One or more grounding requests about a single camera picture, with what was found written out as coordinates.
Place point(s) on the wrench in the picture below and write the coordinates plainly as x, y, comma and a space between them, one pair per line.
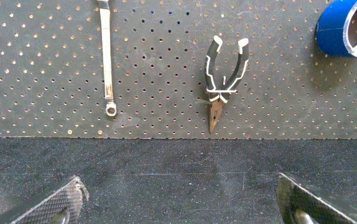
106, 56

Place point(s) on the roll of blue tape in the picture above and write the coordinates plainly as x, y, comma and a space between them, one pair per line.
331, 34

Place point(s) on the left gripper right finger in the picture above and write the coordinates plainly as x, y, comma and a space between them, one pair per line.
309, 205

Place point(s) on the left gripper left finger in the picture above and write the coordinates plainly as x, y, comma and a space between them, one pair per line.
57, 205

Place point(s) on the metal hook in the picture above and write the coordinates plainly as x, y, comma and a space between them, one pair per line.
222, 91

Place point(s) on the black pegboard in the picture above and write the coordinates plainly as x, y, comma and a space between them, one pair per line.
166, 46

